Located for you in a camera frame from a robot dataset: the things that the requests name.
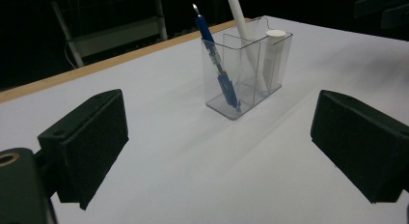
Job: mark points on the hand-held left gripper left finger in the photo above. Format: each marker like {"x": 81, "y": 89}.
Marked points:
{"x": 90, "y": 143}

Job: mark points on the clear plastic pen organizer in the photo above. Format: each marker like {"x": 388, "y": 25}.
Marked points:
{"x": 247, "y": 76}

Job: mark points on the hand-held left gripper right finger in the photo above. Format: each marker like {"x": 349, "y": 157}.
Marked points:
{"x": 360, "y": 143}

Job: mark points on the white metal desk frame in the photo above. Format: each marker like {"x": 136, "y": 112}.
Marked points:
{"x": 115, "y": 35}

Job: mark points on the blue pen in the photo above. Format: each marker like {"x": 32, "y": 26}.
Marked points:
{"x": 218, "y": 66}

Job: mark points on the white glue stick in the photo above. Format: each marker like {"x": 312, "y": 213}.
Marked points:
{"x": 273, "y": 56}

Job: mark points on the long white pen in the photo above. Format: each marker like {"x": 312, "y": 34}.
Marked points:
{"x": 244, "y": 37}

